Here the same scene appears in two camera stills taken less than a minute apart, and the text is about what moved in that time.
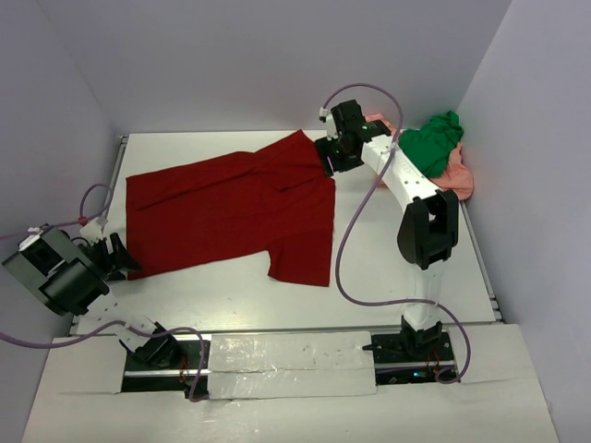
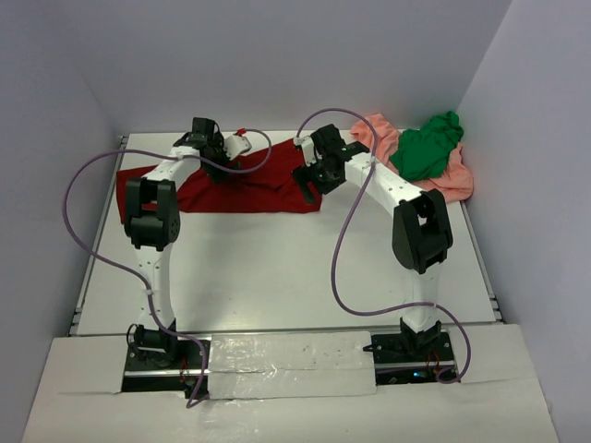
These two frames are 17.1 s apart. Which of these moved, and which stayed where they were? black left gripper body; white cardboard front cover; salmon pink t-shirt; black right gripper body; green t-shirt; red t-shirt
Moved: black left gripper body; black right gripper body; red t-shirt
Stayed: salmon pink t-shirt; green t-shirt; white cardboard front cover
